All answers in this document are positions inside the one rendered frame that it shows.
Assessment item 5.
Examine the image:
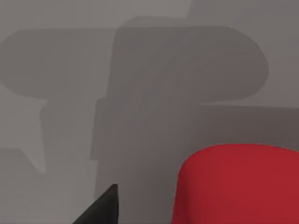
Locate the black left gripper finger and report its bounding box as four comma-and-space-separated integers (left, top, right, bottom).
71, 183, 119, 224

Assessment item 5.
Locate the red cup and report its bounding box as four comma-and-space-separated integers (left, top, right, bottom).
171, 144, 299, 224

